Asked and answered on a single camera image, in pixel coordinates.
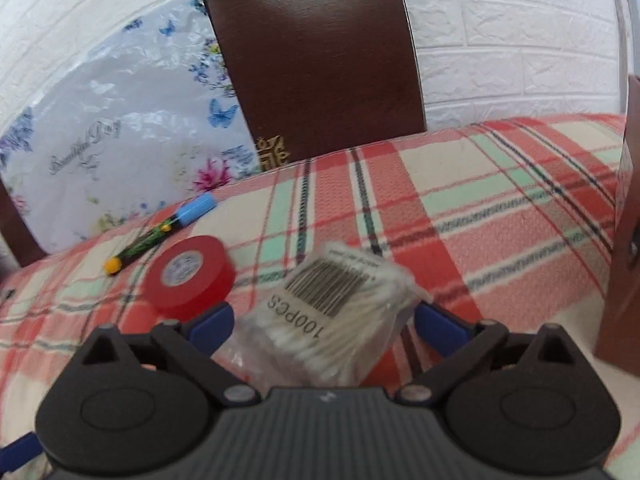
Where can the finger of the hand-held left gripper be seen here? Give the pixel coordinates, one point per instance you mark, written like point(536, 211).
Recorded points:
point(20, 449)

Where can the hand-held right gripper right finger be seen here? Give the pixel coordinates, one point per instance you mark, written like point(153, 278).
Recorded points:
point(437, 327)

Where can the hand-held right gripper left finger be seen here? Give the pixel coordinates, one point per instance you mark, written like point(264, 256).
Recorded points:
point(212, 327)

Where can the cotton swab pack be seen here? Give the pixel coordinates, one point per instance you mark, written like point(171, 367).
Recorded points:
point(325, 325)

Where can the brown cardboard box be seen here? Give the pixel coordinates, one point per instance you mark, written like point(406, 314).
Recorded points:
point(625, 260)

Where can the red tape roll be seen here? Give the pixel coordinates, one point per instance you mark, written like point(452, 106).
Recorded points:
point(200, 280)

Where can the red plaid blanket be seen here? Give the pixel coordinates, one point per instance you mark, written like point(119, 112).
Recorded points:
point(450, 210)

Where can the pen with blue cap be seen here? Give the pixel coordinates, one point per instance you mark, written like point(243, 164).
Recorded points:
point(195, 208)

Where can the dark brown wooden board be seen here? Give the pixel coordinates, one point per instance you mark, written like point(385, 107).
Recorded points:
point(17, 230)

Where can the floral plastic bag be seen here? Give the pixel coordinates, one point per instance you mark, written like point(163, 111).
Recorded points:
point(125, 125)

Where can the dark brown wooden chair back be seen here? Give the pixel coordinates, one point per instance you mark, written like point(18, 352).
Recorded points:
point(320, 60)

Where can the white wall pipe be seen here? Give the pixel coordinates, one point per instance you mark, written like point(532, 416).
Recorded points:
point(620, 35)

